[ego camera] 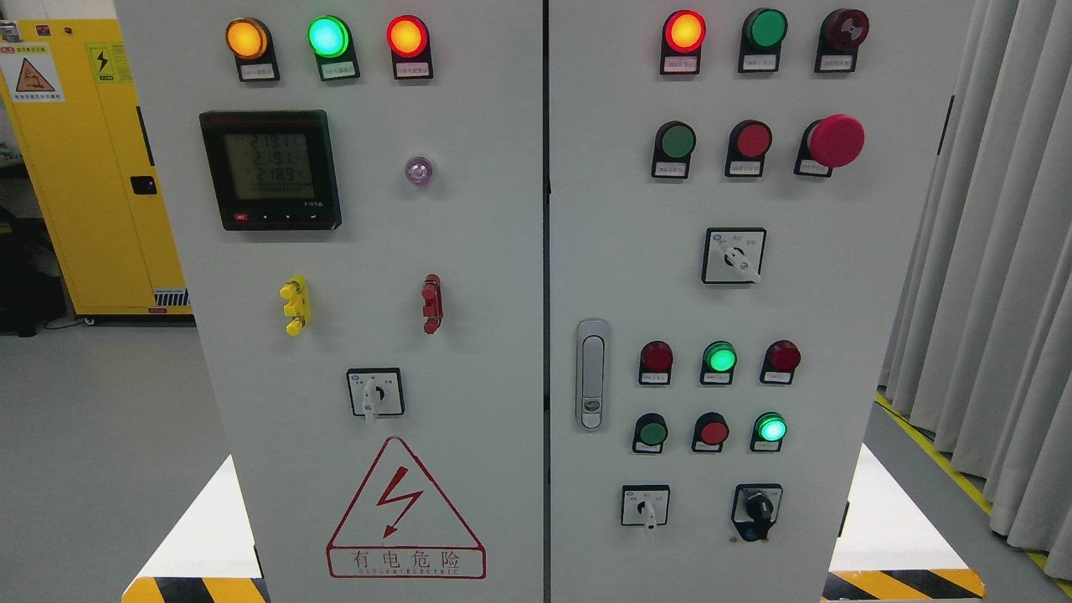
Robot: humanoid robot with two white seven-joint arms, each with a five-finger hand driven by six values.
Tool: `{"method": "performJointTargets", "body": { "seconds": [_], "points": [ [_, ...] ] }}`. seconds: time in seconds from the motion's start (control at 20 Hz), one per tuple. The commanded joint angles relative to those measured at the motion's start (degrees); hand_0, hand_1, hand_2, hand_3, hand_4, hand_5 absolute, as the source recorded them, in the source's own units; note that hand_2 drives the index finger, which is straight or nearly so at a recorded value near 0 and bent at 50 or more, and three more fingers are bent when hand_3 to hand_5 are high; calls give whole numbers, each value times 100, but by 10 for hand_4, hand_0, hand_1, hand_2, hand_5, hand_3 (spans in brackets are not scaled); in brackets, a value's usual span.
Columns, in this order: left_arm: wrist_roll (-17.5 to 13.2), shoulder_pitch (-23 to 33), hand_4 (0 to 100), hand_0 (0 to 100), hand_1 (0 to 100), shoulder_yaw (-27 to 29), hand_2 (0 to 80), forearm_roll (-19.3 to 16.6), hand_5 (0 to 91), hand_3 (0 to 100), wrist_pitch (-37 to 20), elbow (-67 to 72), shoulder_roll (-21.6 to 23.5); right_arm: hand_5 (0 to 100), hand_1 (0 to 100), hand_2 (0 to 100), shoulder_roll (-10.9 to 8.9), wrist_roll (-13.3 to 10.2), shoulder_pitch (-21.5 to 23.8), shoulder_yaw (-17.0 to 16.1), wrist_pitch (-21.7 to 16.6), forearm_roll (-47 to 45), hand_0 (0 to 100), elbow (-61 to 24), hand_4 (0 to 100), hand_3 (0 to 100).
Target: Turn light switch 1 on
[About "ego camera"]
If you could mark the rotary selector switch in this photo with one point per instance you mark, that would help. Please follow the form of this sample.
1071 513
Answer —
644 505
733 256
376 392

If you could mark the dark red indicator light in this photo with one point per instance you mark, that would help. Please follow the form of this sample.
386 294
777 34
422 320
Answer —
655 364

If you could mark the bright green indicator light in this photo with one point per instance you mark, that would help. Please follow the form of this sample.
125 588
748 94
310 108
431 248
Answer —
718 363

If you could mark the green lit indicator light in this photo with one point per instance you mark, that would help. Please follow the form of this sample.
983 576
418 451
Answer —
331 42

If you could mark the orange indicator light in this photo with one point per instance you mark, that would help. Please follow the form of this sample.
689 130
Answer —
250 41

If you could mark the grey electrical control cabinet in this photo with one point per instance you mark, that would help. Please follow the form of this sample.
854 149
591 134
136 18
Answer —
540 121

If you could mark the red terminal connector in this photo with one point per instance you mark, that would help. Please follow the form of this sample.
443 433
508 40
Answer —
433 310

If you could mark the small green push button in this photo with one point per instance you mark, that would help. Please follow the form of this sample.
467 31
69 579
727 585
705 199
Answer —
649 434

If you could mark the small purple clear lamp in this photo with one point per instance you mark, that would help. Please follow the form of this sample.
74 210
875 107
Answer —
419 170

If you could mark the dark green push button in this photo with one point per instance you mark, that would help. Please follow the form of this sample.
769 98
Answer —
673 146

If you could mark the small red push button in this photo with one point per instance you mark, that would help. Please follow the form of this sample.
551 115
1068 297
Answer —
710 432

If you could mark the yellow terminal connector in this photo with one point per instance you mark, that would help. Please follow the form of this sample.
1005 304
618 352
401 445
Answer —
295 294

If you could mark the dark red indicator right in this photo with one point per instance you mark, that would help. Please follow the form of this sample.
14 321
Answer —
780 362

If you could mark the red electric danger sticker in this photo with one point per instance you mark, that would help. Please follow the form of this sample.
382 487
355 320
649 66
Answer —
401 525

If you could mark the lit green push button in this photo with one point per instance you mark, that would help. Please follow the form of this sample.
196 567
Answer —
768 433

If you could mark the black digital power meter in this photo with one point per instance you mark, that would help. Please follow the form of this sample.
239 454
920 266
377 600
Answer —
272 170

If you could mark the red lit indicator light left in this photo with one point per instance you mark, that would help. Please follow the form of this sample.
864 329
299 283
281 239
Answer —
409 43

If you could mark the red lit indicator light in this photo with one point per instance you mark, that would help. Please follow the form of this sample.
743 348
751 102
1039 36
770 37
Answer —
409 43
683 35

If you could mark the red lit indicator light right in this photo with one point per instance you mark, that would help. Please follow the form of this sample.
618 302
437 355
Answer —
683 35

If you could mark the red emergency stop mushroom button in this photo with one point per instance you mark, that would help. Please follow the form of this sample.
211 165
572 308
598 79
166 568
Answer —
829 143

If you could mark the dark green indicator top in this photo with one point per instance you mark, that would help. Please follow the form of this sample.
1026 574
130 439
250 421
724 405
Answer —
760 41

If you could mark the dark red buzzer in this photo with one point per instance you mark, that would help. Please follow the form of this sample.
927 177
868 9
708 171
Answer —
840 36

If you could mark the left hazard striped base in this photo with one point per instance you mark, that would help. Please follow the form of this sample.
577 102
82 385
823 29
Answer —
209 556

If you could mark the hazard striped base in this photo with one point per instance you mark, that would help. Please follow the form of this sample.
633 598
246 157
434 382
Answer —
888 550
209 556

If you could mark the right hazard striped base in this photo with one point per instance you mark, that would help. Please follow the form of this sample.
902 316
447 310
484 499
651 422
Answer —
888 550

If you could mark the grey curtain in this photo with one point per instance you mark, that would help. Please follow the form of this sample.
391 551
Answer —
981 349

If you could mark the yellow safety storage cabinet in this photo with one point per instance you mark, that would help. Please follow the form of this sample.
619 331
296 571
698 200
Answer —
74 106

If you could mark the grey cabinet door handle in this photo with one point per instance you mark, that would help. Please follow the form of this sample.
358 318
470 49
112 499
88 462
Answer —
591 338

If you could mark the black knob selector switch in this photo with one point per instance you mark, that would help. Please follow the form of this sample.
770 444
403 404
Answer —
755 510

